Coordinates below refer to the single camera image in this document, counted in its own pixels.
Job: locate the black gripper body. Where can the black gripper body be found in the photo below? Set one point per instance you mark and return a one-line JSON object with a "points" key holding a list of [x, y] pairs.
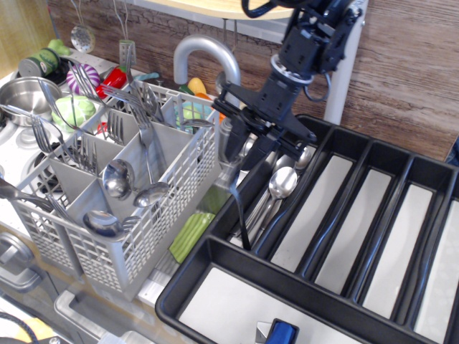
{"points": [[272, 111]]}

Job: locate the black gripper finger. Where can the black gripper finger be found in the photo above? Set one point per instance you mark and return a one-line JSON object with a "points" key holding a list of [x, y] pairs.
{"points": [[236, 138], [260, 149]]}

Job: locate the small steel spoon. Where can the small steel spoon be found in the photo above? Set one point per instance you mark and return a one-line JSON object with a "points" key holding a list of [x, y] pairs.
{"points": [[227, 181]]}

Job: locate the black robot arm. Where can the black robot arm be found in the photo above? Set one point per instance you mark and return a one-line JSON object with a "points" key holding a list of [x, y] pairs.
{"points": [[313, 44]]}

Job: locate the steel spoon middle tray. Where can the steel spoon middle tray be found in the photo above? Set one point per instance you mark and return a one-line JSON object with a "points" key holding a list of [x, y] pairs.
{"points": [[281, 161]]}

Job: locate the steel spoon tray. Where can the steel spoon tray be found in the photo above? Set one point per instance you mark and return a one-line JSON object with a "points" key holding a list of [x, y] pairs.
{"points": [[281, 161], [304, 159], [253, 228]]}

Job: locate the steel spoon front tray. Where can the steel spoon front tray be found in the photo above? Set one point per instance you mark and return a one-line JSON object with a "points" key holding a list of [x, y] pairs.
{"points": [[253, 228]]}

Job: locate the steel spoon back tray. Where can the steel spoon back tray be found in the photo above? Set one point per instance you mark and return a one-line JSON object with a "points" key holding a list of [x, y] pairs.
{"points": [[304, 159]]}

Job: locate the spoon basket centre right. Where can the spoon basket centre right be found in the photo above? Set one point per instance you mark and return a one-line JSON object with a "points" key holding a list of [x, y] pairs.
{"points": [[151, 195]]}

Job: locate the black cutlery tray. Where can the black cutlery tray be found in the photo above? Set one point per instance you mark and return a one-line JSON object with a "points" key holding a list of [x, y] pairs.
{"points": [[365, 250]]}

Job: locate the spoon basket centre left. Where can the spoon basket centre left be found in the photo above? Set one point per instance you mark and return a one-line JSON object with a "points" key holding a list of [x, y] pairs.
{"points": [[118, 179]]}

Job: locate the grey plastic cutlery basket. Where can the grey plastic cutlery basket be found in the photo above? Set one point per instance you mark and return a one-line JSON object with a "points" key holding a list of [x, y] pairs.
{"points": [[119, 266]]}

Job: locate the large spoon basket front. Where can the large spoon basket front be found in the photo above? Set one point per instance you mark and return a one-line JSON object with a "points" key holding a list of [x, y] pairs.
{"points": [[108, 225]]}

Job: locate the fork basket back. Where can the fork basket back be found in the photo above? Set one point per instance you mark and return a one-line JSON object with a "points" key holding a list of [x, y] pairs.
{"points": [[85, 84]]}

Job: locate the yellow toy fruit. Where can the yellow toy fruit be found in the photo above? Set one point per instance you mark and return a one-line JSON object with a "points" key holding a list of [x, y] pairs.
{"points": [[197, 86]]}

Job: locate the grey toy faucet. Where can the grey toy faucet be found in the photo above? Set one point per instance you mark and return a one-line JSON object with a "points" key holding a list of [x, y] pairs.
{"points": [[222, 64]]}

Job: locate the round wooden shelf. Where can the round wooden shelf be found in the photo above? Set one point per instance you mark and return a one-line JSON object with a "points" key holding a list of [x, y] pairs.
{"points": [[228, 9]]}

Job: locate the red toy pepper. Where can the red toy pepper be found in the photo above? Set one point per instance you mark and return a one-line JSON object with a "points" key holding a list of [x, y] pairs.
{"points": [[116, 78]]}

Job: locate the hanging steel spatula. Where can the hanging steel spatula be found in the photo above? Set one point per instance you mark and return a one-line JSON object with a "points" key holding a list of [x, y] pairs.
{"points": [[127, 47]]}

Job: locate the purple striped toy ball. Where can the purple striped toy ball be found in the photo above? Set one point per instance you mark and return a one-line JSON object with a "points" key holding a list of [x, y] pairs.
{"points": [[91, 72]]}

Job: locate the green toy cabbage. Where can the green toy cabbage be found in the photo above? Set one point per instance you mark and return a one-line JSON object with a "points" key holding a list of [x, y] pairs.
{"points": [[75, 110]]}

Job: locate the hanging steel skimmer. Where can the hanging steel skimmer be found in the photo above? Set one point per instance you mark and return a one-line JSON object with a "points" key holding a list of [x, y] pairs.
{"points": [[82, 36]]}

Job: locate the blue object bottom edge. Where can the blue object bottom edge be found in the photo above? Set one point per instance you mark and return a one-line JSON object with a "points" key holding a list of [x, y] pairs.
{"points": [[282, 332]]}

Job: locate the fork leaning left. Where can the fork leaning left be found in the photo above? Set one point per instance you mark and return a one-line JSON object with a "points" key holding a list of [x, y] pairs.
{"points": [[38, 127]]}

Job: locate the green toy can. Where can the green toy can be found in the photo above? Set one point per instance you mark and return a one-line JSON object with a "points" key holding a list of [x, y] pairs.
{"points": [[40, 64]]}

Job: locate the steel pot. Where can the steel pot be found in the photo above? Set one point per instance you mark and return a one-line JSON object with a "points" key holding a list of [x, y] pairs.
{"points": [[26, 93]]}

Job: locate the grey metal post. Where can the grey metal post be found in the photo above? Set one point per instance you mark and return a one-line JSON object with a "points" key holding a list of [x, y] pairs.
{"points": [[341, 79]]}

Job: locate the spoon handle far left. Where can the spoon handle far left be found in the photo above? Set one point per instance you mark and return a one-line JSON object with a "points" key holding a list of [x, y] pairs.
{"points": [[12, 193]]}

